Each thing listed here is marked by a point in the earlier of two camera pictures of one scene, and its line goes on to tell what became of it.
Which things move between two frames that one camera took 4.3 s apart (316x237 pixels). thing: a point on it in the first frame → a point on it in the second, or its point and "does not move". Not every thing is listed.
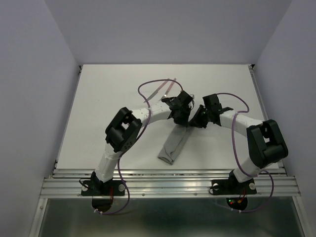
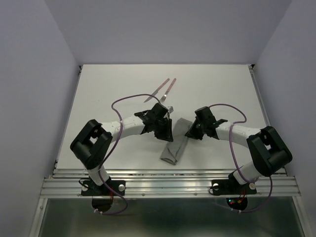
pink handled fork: x=168 y=90 does not move
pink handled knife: x=155 y=92 does not move
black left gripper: x=183 y=122 → x=167 y=135
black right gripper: x=195 y=120 → x=192 y=134
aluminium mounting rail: x=177 y=183 does not move
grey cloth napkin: x=175 y=143 does not move
